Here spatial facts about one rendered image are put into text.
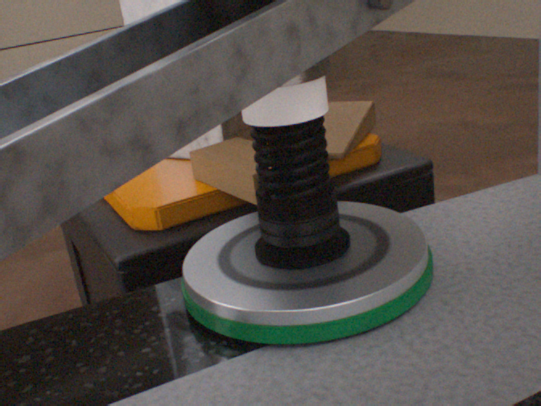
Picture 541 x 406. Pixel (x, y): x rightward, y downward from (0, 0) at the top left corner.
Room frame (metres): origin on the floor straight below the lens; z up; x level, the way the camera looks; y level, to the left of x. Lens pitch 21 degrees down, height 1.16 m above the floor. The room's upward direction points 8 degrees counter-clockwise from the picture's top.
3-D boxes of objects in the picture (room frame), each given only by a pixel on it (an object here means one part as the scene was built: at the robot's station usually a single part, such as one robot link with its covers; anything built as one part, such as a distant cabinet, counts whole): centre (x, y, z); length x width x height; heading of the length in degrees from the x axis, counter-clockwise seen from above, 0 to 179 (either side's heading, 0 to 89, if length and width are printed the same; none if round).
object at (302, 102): (0.55, -0.02, 1.04); 0.07 x 0.07 x 0.04
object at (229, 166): (1.08, 0.03, 0.81); 0.20 x 0.10 x 0.05; 32
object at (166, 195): (1.33, 0.09, 0.76); 0.49 x 0.49 x 0.05; 24
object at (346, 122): (1.24, -0.14, 0.80); 0.20 x 0.10 x 0.05; 153
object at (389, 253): (0.55, -0.02, 0.89); 0.21 x 0.21 x 0.01
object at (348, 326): (0.55, -0.02, 0.89); 0.22 x 0.22 x 0.04
